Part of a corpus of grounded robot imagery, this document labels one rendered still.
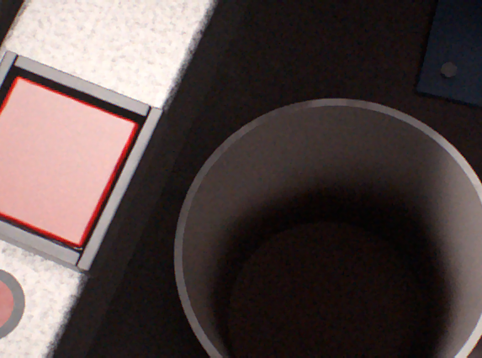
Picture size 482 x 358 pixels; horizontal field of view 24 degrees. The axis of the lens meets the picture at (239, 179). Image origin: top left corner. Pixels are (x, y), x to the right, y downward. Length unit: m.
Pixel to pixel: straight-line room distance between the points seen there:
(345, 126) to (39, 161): 0.67
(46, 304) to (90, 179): 0.06
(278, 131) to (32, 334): 0.66
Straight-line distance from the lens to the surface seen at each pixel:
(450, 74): 1.47
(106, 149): 0.48
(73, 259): 0.46
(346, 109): 1.08
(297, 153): 1.18
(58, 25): 0.52
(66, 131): 0.48
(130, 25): 0.51
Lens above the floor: 1.37
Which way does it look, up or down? 73 degrees down
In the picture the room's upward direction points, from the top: 10 degrees counter-clockwise
